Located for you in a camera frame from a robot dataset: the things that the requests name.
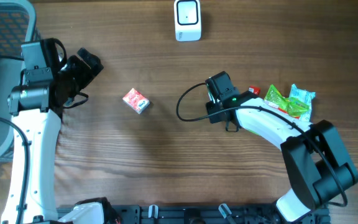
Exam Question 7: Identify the red coffee stick sachet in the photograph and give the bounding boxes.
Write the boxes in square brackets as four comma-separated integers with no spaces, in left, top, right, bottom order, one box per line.
[249,86,260,95]

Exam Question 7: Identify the red tissue pack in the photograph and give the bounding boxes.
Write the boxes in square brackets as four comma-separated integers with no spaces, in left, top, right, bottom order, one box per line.
[122,88,150,114]

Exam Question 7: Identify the green snack bag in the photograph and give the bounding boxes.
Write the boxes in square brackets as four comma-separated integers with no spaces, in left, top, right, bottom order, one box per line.
[264,85,311,118]

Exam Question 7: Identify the teal tissue pack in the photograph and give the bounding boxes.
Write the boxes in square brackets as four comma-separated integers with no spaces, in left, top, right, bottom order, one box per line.
[290,84,316,121]

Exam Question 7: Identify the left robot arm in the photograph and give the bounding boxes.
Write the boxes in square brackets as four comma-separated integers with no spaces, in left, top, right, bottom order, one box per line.
[1,38,104,223]

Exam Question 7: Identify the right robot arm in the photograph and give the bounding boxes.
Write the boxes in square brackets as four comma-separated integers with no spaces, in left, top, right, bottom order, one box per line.
[205,72,358,222]

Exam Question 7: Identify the white barcode scanner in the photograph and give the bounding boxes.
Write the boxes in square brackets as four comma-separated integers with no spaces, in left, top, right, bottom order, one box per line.
[173,0,202,42]

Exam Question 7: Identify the grey black mesh basket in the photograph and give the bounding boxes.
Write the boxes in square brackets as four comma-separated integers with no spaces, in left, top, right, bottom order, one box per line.
[0,0,39,162]

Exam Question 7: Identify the black left camera cable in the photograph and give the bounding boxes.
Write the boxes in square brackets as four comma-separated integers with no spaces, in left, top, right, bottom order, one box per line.
[0,54,31,224]

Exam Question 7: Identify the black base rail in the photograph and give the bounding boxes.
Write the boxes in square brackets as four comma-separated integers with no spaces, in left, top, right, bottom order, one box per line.
[56,197,332,224]

